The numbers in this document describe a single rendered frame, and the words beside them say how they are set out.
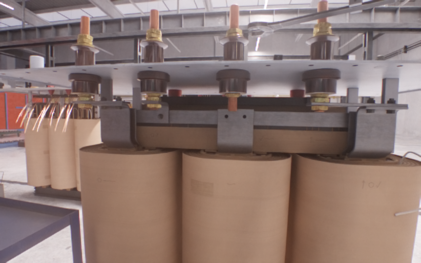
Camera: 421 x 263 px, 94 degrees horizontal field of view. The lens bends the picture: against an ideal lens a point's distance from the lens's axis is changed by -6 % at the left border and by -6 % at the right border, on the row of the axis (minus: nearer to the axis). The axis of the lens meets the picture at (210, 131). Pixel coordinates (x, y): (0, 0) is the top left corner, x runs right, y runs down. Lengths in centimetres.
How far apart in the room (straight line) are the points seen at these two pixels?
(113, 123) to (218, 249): 58
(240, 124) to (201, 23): 885
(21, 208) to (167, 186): 52
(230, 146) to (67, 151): 281
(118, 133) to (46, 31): 1246
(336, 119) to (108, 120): 81
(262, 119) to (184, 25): 898
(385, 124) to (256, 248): 58
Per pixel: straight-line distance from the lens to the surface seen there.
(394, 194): 85
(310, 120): 79
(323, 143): 86
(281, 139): 82
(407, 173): 85
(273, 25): 68
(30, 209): 97
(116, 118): 84
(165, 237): 92
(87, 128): 301
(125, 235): 90
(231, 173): 69
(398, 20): 1069
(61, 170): 337
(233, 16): 74
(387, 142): 84
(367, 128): 81
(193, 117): 77
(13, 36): 1469
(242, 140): 71
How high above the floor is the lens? 122
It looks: 4 degrees down
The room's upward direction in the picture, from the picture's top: 1 degrees clockwise
